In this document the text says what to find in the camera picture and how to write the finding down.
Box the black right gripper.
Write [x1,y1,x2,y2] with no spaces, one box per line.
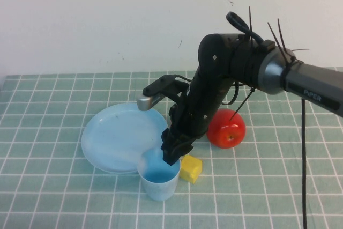
[160,77,227,167]

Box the light blue plastic cup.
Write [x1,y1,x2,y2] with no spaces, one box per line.
[137,147,182,202]

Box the light blue plate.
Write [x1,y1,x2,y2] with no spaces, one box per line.
[81,102,169,175]

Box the yellow block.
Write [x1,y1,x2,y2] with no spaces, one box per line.
[178,154,203,184]

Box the red apple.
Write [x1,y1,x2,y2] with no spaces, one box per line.
[206,108,247,149]

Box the black zip tie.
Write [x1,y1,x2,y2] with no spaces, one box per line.
[267,21,293,62]
[229,87,255,121]
[248,5,254,38]
[277,18,309,60]

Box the green checkered tablecloth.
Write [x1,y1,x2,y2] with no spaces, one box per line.
[0,71,343,229]

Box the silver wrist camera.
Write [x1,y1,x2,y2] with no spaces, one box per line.
[136,92,165,112]

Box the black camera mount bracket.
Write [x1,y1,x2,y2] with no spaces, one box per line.
[142,74,191,101]

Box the thin black cable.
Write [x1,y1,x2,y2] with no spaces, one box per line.
[221,80,246,106]

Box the thick black hanging cable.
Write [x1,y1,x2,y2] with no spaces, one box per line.
[300,97,309,229]

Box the black looped cable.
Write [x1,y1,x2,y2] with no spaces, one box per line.
[225,11,266,45]

